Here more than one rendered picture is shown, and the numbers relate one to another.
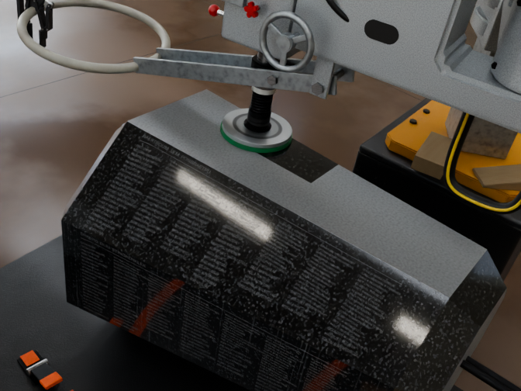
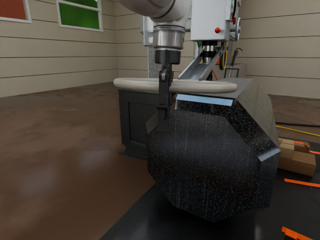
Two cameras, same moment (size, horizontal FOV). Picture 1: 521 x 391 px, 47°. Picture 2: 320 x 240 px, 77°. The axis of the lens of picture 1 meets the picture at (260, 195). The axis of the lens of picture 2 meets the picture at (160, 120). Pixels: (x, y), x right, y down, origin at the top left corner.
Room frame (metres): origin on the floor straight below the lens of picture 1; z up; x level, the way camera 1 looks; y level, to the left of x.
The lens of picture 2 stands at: (1.92, 1.47, 1.07)
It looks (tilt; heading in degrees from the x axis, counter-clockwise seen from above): 18 degrees down; 269
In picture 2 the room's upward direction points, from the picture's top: straight up
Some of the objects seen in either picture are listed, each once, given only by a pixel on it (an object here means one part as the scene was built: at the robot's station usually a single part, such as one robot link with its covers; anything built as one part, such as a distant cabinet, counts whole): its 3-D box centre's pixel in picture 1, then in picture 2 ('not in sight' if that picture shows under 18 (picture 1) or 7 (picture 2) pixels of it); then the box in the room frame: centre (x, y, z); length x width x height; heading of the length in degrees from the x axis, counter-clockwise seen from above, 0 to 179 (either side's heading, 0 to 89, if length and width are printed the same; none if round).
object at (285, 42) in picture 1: (293, 38); (232, 30); (1.41, -0.01, 1.23); 0.15 x 0.10 x 0.15; 64
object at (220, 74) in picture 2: not in sight; (225, 83); (0.31, -3.29, 0.43); 1.30 x 0.62 x 0.86; 56
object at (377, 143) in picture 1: (436, 228); (157, 119); (1.91, -0.71, 0.37); 0.66 x 0.66 x 0.74; 59
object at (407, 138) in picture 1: (472, 144); not in sight; (1.91, -0.71, 0.76); 0.49 x 0.49 x 0.05; 59
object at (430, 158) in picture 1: (435, 154); not in sight; (1.72, -0.54, 0.81); 0.20 x 0.10 x 0.05; 157
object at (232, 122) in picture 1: (257, 127); not in sight; (1.57, 0.05, 0.87); 0.21 x 0.21 x 0.01
